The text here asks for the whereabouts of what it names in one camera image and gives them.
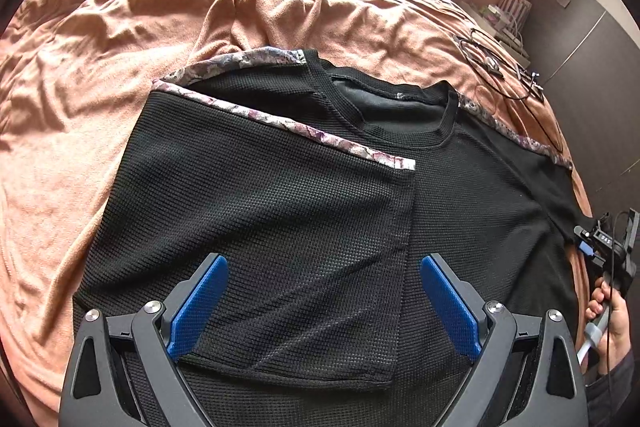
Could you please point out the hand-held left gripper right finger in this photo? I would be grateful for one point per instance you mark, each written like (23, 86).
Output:
(450, 307)

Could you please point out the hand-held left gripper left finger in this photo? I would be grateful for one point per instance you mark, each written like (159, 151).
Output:
(197, 307)

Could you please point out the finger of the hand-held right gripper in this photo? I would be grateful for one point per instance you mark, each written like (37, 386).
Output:
(581, 237)

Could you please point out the black shirt with floral trim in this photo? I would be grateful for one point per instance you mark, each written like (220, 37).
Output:
(300, 187)

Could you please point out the person's right forearm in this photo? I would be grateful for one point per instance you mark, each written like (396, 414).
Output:
(612, 387)

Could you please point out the person's right hand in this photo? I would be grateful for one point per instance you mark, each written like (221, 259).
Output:
(617, 322)

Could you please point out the dark wardrobe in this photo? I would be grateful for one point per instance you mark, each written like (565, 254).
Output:
(590, 37)

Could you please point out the brown blanket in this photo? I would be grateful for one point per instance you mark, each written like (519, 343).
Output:
(100, 82)

